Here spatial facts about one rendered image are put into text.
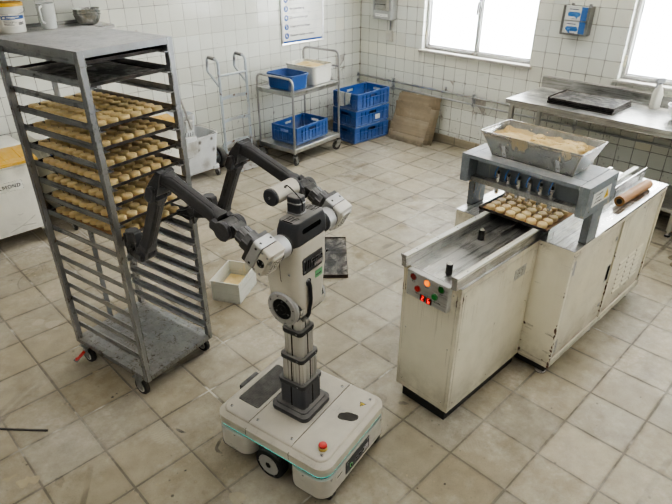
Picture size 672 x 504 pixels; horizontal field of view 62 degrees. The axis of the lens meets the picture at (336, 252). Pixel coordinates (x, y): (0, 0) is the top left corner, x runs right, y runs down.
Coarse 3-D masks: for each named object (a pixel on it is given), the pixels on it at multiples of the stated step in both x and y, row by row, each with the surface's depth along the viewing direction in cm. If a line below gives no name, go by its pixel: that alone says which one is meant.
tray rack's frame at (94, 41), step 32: (32, 32) 262; (64, 32) 262; (96, 32) 262; (128, 32) 262; (0, 64) 253; (32, 160) 277; (96, 256) 326; (64, 288) 312; (128, 320) 345; (160, 320) 345; (96, 352) 322; (160, 352) 318
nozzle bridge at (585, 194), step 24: (480, 168) 312; (504, 168) 301; (528, 168) 285; (600, 168) 285; (480, 192) 329; (528, 192) 292; (576, 192) 276; (600, 192) 272; (576, 216) 271; (600, 216) 285
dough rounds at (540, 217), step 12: (492, 204) 309; (504, 204) 309; (516, 204) 313; (528, 204) 309; (540, 204) 309; (516, 216) 296; (528, 216) 298; (540, 216) 295; (552, 216) 295; (564, 216) 300
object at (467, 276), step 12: (636, 168) 363; (624, 180) 355; (516, 240) 277; (528, 240) 283; (504, 252) 268; (516, 252) 278; (480, 264) 256; (492, 264) 263; (456, 276) 247; (468, 276) 250; (456, 288) 247
